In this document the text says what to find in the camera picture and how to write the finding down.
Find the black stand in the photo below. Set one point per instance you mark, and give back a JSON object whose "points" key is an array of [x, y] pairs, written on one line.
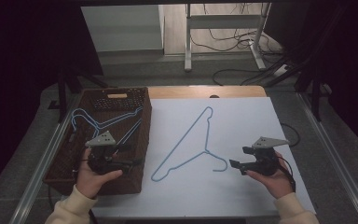
{"points": [[62, 90], [315, 93]]}

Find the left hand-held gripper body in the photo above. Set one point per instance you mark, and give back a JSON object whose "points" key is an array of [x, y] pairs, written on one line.
{"points": [[104, 158]]}

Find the white power strip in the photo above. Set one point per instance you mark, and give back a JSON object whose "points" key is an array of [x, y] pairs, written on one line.
{"points": [[281, 70]]}

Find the white cabinet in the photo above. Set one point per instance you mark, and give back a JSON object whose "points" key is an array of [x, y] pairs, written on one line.
{"points": [[121, 28]]}

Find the person's right hand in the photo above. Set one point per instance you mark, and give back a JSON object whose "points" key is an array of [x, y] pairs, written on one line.
{"points": [[278, 185]]}

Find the metal frame rail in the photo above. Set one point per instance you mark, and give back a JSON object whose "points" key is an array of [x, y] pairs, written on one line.
{"points": [[40, 174], [338, 165]]}

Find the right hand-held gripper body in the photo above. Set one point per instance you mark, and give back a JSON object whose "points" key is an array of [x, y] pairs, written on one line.
{"points": [[265, 161]]}

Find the white desk frame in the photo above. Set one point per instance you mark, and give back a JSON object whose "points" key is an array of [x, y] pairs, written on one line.
{"points": [[223, 21]]}

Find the dark curtain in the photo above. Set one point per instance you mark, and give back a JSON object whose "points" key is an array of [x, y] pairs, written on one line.
{"points": [[18, 62], [354, 62]]}

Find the person's left hand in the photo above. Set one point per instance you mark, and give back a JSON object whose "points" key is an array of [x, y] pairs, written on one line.
{"points": [[88, 183]]}

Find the white paper sheet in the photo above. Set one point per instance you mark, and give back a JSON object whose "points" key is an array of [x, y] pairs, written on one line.
{"points": [[245, 118]]}

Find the small dark round grommet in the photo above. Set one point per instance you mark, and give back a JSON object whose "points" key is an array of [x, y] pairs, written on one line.
{"points": [[214, 96]]}

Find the dark brown wicker basket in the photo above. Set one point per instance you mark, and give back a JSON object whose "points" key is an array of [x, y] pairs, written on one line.
{"points": [[136, 177]]}

